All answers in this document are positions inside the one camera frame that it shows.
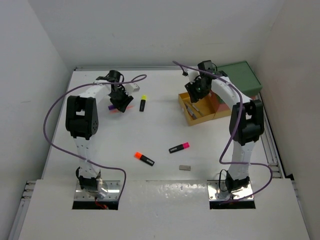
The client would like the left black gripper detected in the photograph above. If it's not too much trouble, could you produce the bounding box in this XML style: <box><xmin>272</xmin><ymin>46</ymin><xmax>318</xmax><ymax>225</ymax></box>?
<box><xmin>108</xmin><ymin>86</ymin><xmax>133</xmax><ymax>113</ymax></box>

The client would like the red clear pen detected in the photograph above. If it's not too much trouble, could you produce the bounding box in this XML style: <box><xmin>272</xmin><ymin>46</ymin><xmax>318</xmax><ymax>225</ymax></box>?
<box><xmin>186</xmin><ymin>106</ymin><xmax>197</xmax><ymax>120</ymax></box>
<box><xmin>109</xmin><ymin>105</ymin><xmax>134</xmax><ymax>114</ymax></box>

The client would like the red drawer box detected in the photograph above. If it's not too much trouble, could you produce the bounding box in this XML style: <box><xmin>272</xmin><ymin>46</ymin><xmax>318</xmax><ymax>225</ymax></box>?
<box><xmin>208</xmin><ymin>91</ymin><xmax>231</xmax><ymax>114</ymax></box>

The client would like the yellow bottom drawer box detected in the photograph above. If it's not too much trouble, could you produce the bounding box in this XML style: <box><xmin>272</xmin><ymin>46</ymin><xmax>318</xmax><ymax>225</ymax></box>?
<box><xmin>178</xmin><ymin>92</ymin><xmax>231</xmax><ymax>126</ymax></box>

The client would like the blue clear pen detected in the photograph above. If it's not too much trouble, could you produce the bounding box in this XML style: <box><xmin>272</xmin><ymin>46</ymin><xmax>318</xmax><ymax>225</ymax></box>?
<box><xmin>185</xmin><ymin>104</ymin><xmax>195</xmax><ymax>118</ymax></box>

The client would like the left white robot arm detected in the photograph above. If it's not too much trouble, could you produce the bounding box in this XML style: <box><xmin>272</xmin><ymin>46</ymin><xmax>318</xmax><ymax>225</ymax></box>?
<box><xmin>65</xmin><ymin>70</ymin><xmax>140</xmax><ymax>194</ymax></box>

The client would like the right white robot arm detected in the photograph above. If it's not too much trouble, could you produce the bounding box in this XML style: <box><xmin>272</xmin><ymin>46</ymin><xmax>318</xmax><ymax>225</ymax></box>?
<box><xmin>185</xmin><ymin>60</ymin><xmax>264</xmax><ymax>193</ymax></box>

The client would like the purple highlighter marker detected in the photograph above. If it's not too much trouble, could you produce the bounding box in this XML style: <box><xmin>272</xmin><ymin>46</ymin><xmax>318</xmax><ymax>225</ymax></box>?
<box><xmin>108</xmin><ymin>104</ymin><xmax>116</xmax><ymax>111</ymax></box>

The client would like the yellow highlighter marker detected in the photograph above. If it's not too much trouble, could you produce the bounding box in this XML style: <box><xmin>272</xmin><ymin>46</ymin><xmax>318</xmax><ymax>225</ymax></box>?
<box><xmin>139</xmin><ymin>95</ymin><xmax>147</xmax><ymax>112</ymax></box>

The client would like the green top drawer box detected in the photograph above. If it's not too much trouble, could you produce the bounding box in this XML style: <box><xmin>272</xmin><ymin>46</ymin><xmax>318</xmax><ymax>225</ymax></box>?
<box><xmin>217</xmin><ymin>61</ymin><xmax>263</xmax><ymax>97</ymax></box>

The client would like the orange highlighter marker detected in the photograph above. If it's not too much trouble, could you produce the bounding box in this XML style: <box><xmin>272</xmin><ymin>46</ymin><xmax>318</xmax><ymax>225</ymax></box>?
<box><xmin>134</xmin><ymin>152</ymin><xmax>155</xmax><ymax>166</ymax></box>

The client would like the pink highlighter marker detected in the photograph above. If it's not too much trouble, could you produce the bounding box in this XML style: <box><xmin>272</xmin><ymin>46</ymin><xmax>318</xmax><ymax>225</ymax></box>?
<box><xmin>168</xmin><ymin>142</ymin><xmax>190</xmax><ymax>154</ymax></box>

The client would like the grey eraser block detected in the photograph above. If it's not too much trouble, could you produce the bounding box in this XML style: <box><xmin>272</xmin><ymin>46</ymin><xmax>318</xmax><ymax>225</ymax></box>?
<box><xmin>178</xmin><ymin>165</ymin><xmax>191</xmax><ymax>171</ymax></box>

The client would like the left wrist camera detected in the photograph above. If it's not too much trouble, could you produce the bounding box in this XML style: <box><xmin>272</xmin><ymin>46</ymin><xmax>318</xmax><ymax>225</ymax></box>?
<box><xmin>124</xmin><ymin>83</ymin><xmax>140</xmax><ymax>95</ymax></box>

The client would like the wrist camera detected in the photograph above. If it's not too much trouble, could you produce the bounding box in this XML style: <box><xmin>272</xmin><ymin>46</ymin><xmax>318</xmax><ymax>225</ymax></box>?
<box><xmin>182</xmin><ymin>69</ymin><xmax>199</xmax><ymax>83</ymax></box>
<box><xmin>124</xmin><ymin>83</ymin><xmax>140</xmax><ymax>95</ymax></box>

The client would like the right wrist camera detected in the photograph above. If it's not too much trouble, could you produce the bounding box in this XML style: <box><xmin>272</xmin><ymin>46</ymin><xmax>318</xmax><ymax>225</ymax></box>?
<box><xmin>182</xmin><ymin>69</ymin><xmax>199</xmax><ymax>83</ymax></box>

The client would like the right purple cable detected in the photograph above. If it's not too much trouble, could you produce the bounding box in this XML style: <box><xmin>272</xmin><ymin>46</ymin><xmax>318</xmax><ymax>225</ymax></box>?
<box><xmin>172</xmin><ymin>60</ymin><xmax>274</xmax><ymax>203</ymax></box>

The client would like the purple cable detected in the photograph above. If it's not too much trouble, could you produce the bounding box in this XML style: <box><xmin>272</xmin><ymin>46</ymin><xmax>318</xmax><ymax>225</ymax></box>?
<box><xmin>43</xmin><ymin>74</ymin><xmax>148</xmax><ymax>201</ymax></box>
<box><xmin>172</xmin><ymin>60</ymin><xmax>274</xmax><ymax>203</ymax></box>

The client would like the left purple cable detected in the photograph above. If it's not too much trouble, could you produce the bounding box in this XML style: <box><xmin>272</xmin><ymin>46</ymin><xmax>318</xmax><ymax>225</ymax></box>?
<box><xmin>43</xmin><ymin>74</ymin><xmax>148</xmax><ymax>201</ymax></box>

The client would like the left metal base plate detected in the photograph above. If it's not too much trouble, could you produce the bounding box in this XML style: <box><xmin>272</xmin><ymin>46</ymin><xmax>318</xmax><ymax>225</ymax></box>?
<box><xmin>73</xmin><ymin>180</ymin><xmax>121</xmax><ymax>202</ymax></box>

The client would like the metal base plate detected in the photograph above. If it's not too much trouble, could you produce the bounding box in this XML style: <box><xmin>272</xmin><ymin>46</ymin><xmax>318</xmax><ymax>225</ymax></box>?
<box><xmin>207</xmin><ymin>180</ymin><xmax>254</xmax><ymax>202</ymax></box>
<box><xmin>73</xmin><ymin>180</ymin><xmax>121</xmax><ymax>202</ymax></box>

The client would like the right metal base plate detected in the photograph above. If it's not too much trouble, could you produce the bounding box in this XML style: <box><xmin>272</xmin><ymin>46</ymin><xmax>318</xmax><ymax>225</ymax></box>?
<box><xmin>207</xmin><ymin>180</ymin><xmax>254</xmax><ymax>202</ymax></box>

